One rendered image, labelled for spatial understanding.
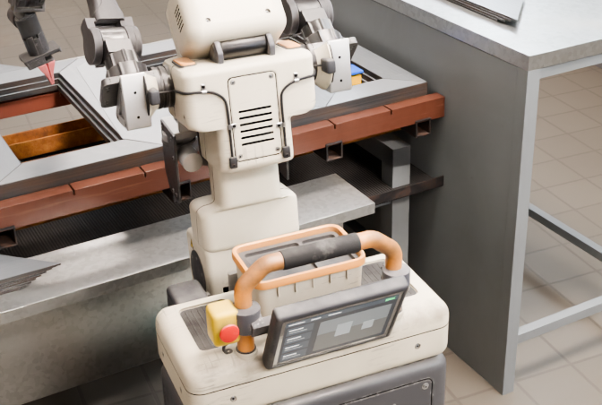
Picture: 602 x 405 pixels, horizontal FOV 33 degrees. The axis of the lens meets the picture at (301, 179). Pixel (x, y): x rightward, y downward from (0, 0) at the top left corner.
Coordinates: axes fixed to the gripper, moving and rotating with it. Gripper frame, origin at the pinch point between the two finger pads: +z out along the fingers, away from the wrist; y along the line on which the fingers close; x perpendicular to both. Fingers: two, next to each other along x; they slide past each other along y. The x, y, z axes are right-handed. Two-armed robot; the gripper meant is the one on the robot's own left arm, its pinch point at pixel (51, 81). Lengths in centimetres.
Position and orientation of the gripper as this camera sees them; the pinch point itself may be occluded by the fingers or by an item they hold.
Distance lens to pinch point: 282.7
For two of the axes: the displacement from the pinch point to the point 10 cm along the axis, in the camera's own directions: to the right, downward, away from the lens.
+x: 4.9, 3.9, -7.8
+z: 2.2, 8.1, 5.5
